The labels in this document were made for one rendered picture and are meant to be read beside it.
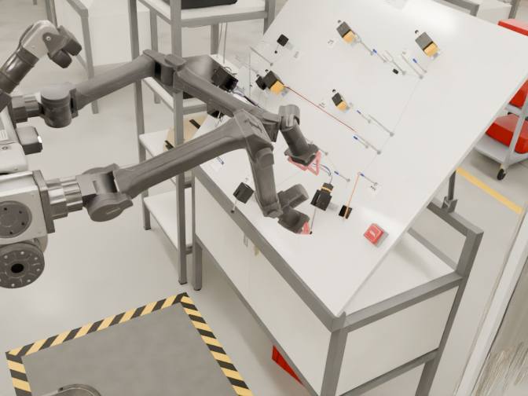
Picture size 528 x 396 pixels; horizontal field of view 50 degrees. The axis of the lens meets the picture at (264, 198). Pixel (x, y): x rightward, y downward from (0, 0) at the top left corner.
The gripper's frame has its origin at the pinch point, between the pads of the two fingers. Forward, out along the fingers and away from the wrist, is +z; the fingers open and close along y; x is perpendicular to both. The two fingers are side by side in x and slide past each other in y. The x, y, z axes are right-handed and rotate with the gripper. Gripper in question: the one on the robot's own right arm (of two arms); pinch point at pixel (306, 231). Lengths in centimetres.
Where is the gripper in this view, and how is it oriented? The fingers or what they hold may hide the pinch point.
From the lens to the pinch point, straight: 190.9
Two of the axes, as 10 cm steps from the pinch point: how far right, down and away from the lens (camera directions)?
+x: -5.3, 8.3, -1.3
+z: 5.7, 4.7, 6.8
